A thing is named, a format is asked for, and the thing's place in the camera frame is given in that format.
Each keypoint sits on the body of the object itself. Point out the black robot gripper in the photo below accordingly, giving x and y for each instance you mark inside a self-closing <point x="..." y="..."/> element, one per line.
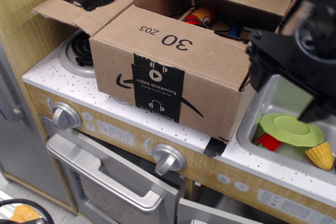
<point x="306" y="58"/>

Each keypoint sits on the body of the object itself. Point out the large brown cardboard box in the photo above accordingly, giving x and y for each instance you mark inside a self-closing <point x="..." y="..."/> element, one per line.
<point x="144" y="54"/>

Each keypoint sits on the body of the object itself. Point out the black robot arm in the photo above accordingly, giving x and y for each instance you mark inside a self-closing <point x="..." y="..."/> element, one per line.
<point x="306" y="58"/>

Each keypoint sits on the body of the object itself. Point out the silver toy sink basin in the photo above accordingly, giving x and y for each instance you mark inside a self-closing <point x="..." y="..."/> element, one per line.
<point x="281" y="96"/>

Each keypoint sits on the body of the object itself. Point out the green plastic toy plate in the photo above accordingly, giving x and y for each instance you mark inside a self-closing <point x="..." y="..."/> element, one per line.
<point x="288" y="129"/>

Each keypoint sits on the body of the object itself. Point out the red plastic toy piece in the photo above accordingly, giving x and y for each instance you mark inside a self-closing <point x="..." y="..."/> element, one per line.
<point x="268" y="142"/>

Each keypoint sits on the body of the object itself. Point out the yellow toy corn cob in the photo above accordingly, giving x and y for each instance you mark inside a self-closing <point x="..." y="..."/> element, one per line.
<point x="321" y="155"/>

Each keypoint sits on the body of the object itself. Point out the blue object in box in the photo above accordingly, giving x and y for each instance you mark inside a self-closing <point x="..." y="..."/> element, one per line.
<point x="235" y="30"/>

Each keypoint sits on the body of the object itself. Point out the black tape piece on counter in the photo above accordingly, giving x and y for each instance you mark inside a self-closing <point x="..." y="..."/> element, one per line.
<point x="214" y="148"/>

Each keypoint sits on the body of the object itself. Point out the orange red toy in box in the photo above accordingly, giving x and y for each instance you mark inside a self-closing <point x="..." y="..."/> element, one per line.
<point x="203" y="15"/>

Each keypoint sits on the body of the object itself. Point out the right silver oven knob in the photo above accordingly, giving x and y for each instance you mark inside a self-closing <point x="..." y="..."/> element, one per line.
<point x="167" y="159"/>

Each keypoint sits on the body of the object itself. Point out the silver oven knob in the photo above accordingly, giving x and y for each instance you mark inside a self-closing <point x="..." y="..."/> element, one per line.
<point x="167" y="159"/>
<point x="64" y="116"/>

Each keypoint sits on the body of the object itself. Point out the silver dishwasher door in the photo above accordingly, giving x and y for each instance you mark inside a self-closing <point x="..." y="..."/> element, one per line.
<point x="226" y="211"/>

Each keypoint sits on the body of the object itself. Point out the silver toy oven door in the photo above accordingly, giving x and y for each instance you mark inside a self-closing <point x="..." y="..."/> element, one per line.
<point x="110" y="188"/>

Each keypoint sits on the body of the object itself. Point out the silver toy stove burner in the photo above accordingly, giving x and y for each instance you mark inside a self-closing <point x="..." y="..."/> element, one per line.
<point x="75" y="55"/>

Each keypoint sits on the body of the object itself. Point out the left silver oven knob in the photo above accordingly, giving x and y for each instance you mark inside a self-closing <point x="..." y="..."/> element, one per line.
<point x="64" y="116"/>

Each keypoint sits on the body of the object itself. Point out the silver toy fridge door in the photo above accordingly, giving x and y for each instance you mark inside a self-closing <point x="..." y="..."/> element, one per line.
<point x="24" y="157"/>

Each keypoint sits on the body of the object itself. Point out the orange object at bottom left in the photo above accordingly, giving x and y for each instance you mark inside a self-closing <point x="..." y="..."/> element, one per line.
<point x="24" y="213"/>

